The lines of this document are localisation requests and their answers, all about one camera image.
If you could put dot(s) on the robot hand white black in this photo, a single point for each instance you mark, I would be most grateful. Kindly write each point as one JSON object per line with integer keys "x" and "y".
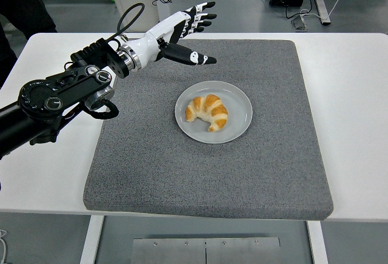
{"x": 148, "y": 42}

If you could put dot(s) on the croissant bread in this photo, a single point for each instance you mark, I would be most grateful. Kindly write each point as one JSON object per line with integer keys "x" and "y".
{"x": 212, "y": 112}

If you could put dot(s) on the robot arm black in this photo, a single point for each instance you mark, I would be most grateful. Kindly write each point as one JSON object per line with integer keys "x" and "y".
{"x": 75, "y": 85}

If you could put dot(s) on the grey round plate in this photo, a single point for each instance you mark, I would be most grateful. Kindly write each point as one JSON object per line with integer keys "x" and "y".
{"x": 238, "y": 124}

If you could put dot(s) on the grey metal plate with screws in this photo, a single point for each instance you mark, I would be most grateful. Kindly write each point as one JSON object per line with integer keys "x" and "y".
{"x": 182, "y": 252}

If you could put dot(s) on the grey felt mat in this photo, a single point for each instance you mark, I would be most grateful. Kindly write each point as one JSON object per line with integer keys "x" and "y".
{"x": 197, "y": 179}

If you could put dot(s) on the grey floor socket box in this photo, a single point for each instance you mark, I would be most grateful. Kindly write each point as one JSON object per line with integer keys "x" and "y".
{"x": 300, "y": 23}

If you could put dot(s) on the white table leg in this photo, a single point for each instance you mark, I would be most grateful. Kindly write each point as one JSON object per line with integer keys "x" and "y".
{"x": 318, "y": 242}
{"x": 91, "y": 239}

